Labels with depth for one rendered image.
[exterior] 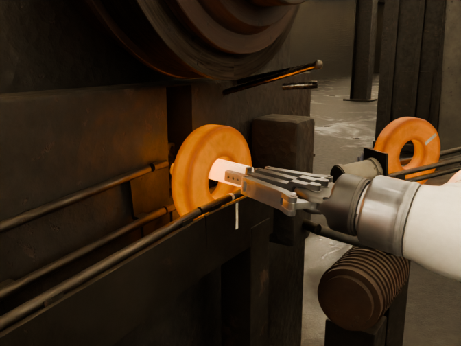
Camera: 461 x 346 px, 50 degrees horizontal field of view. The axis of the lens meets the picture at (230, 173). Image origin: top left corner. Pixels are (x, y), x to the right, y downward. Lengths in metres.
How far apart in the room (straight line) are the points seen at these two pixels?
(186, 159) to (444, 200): 0.33
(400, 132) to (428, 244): 0.52
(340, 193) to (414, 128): 0.51
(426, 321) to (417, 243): 1.35
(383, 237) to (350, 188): 0.07
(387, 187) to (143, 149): 0.33
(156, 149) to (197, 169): 0.08
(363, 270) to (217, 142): 0.40
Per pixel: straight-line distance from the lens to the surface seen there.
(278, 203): 0.62
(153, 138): 0.71
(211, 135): 0.69
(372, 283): 0.94
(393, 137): 1.06
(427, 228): 0.57
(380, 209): 0.59
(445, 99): 3.42
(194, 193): 0.68
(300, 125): 0.88
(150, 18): 0.56
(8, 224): 0.57
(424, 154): 1.13
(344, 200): 0.61
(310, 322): 1.81
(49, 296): 0.51
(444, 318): 1.96
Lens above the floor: 0.92
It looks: 14 degrees down
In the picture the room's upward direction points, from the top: straight up
